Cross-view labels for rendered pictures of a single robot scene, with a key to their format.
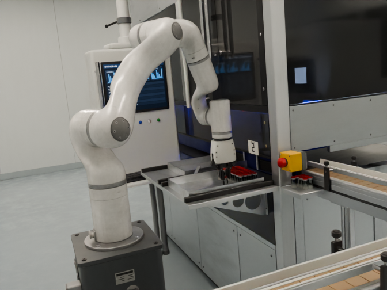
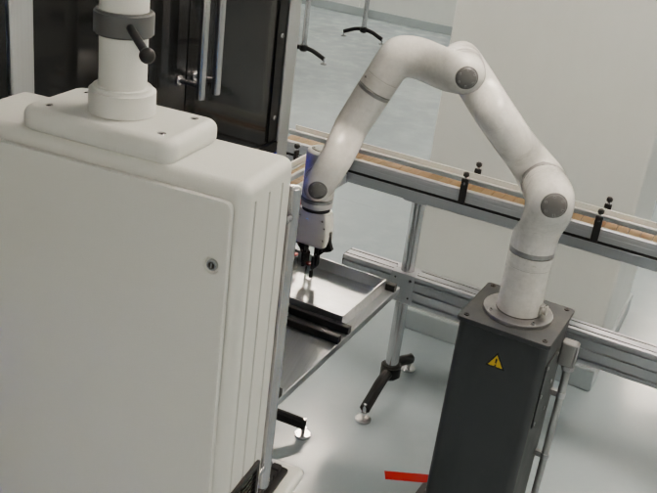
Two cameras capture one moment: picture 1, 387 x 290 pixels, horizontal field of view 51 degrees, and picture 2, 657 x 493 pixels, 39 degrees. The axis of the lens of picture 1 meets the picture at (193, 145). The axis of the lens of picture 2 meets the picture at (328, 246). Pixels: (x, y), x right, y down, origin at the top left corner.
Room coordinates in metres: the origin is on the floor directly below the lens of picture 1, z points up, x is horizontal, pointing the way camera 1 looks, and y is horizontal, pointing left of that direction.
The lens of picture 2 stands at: (3.18, 1.51, 2.01)
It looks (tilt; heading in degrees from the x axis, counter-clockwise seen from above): 25 degrees down; 226
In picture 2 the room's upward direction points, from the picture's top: 7 degrees clockwise
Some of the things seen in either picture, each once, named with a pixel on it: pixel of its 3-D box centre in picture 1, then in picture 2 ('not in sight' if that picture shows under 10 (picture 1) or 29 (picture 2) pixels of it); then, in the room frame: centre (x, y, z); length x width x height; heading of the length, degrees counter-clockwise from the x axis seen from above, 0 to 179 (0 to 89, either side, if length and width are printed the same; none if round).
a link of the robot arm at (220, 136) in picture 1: (222, 134); (316, 201); (1.66, -0.12, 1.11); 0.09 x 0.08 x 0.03; 111
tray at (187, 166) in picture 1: (205, 164); not in sight; (2.06, -0.06, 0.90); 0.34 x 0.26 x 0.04; 112
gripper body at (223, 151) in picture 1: (223, 149); (314, 223); (1.66, -0.12, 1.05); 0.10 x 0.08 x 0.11; 111
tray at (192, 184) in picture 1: (214, 182); (307, 283); (1.70, -0.08, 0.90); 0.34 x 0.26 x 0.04; 111
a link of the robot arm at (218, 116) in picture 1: (219, 115); (320, 172); (1.67, -0.12, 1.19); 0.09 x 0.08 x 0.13; 46
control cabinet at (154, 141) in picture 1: (133, 108); (118, 338); (2.51, 0.35, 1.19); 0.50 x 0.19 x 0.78; 117
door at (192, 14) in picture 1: (199, 48); (116, 75); (2.28, -0.08, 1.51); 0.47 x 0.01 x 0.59; 22
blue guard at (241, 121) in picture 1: (185, 119); not in sight; (2.56, 0.04, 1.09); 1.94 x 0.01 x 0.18; 22
